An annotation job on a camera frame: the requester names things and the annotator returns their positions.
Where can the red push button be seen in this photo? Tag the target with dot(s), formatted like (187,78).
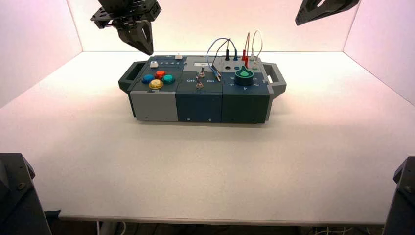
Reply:
(159,74)

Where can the yellow push button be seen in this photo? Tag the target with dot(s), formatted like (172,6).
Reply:
(156,84)

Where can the blue push button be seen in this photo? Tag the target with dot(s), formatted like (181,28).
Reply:
(147,78)

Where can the metal toggle switch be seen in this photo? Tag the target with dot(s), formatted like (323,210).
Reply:
(199,84)
(201,73)

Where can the green rotary knob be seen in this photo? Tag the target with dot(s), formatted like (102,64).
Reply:
(244,77)

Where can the teal push button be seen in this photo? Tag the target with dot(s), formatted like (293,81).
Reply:
(168,79)

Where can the white slider knob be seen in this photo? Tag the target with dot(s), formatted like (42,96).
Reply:
(178,57)
(154,64)

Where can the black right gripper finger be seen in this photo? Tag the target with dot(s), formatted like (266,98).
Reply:
(337,7)

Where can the grey blue control box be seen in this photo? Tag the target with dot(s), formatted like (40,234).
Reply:
(199,105)

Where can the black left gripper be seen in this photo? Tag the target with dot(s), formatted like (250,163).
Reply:
(129,11)

